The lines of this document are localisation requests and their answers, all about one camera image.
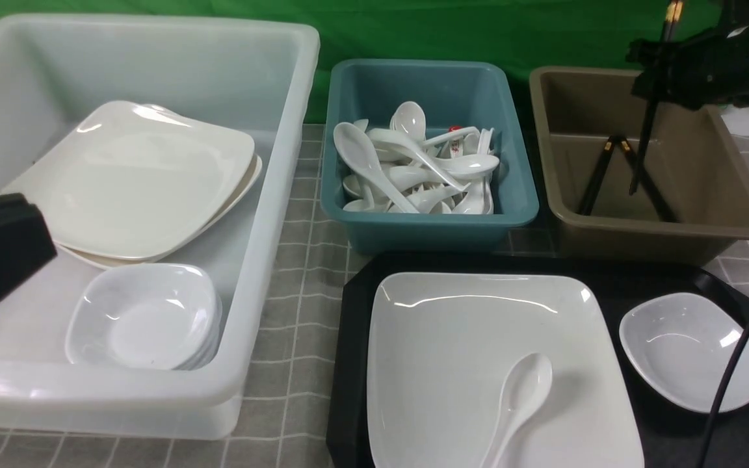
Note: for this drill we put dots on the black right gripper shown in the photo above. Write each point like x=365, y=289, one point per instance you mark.
x=708, y=68

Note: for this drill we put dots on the black chopstick gold band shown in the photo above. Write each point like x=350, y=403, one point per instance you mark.
x=647, y=123

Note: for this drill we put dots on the small white sauce dish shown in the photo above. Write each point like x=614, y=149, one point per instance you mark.
x=680, y=345

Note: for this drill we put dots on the white soup spoon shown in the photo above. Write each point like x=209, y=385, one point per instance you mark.
x=523, y=393

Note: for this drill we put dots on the large white square plate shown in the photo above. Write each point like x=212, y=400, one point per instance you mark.
x=441, y=345

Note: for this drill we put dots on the lower white plate in bin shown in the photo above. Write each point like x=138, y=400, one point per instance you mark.
x=106, y=263

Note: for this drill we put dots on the white plate in bin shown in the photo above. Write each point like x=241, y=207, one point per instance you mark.
x=106, y=263
x=132, y=181

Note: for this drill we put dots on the top white plate in bin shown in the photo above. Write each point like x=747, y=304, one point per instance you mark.
x=132, y=181

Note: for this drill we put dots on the brown plastic bin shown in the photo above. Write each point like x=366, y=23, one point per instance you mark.
x=691, y=159

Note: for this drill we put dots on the green backdrop cloth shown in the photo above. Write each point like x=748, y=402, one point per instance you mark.
x=517, y=36

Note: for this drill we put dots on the large translucent white bin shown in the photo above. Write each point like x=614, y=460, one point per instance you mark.
x=249, y=75

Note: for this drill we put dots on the stack of small white bowls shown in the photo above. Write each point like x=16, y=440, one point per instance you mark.
x=149, y=316

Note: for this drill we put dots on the black chopstick in brown bin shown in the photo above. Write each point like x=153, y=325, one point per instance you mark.
x=593, y=187

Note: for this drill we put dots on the grey checked tablecloth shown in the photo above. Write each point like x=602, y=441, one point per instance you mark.
x=282, y=420

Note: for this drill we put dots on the teal plastic bin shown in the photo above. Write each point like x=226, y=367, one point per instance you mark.
x=451, y=93

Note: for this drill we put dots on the white spoon upright bowl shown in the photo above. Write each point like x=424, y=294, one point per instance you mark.
x=410, y=118

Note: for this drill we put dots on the white spoon upper left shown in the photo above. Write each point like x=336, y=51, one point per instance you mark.
x=359, y=154

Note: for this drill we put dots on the black serving tray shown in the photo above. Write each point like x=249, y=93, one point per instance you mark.
x=670, y=436

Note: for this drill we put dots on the white spoon long handle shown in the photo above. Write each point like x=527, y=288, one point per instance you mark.
x=406, y=146

